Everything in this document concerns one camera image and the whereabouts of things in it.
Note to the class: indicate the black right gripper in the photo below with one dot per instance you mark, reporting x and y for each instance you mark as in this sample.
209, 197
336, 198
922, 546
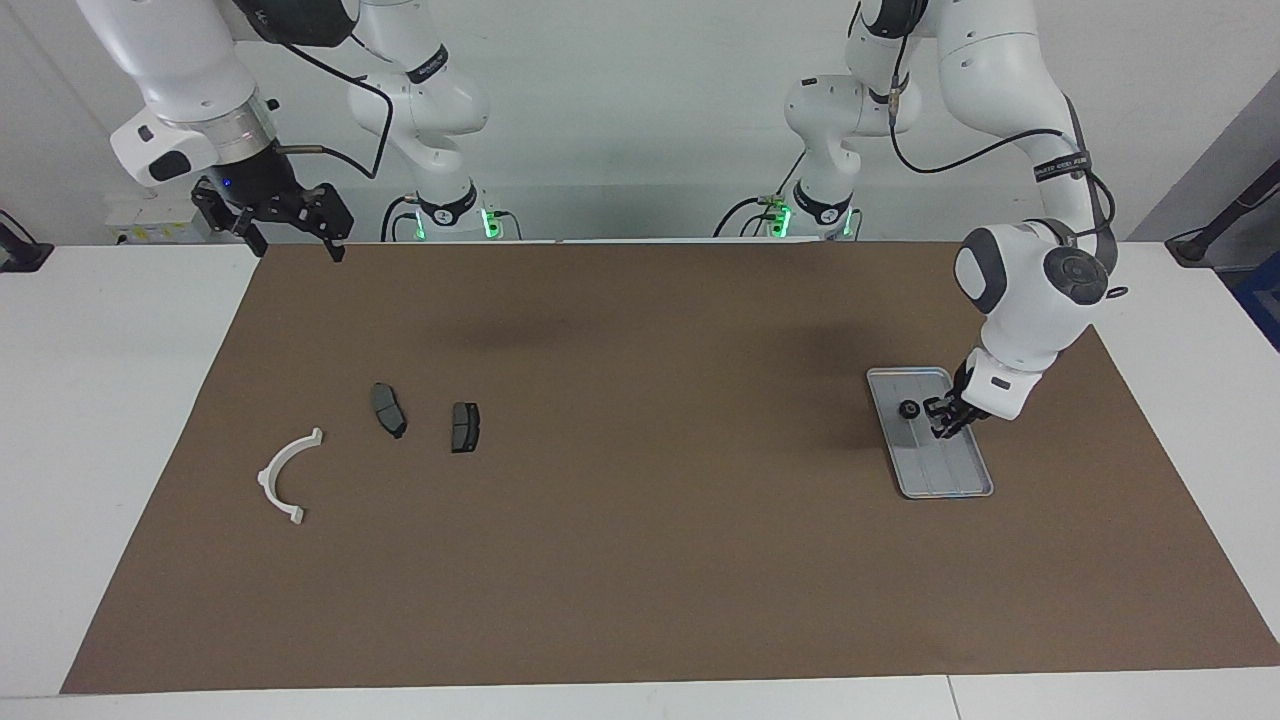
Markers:
265, 195

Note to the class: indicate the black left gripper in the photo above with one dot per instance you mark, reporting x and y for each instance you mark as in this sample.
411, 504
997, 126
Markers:
960, 400

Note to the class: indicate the large black bearing gear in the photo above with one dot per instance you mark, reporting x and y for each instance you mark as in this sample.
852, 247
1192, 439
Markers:
908, 410

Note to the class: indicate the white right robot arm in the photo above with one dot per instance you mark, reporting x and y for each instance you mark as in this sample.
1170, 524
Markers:
190, 60

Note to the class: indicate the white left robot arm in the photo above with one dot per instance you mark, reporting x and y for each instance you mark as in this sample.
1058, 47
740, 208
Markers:
1030, 300

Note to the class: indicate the silver metal tray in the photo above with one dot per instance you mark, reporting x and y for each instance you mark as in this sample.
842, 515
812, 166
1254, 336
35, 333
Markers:
940, 475

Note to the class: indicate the white power box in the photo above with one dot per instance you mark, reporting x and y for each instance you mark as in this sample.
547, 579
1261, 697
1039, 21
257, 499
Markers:
150, 220

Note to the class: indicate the long dark brake pad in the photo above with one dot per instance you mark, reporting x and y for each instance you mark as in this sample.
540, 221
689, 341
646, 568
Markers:
388, 410

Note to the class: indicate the short dark brake pad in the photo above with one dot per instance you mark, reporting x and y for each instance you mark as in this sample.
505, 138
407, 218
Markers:
465, 428

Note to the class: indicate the blue box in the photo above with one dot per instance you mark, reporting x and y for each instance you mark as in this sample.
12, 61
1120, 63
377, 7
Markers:
1265, 300

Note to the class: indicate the brown table mat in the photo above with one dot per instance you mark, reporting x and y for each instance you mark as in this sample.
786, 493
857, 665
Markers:
640, 560

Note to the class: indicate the black clamp mount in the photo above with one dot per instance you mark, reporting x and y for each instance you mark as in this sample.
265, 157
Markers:
20, 255

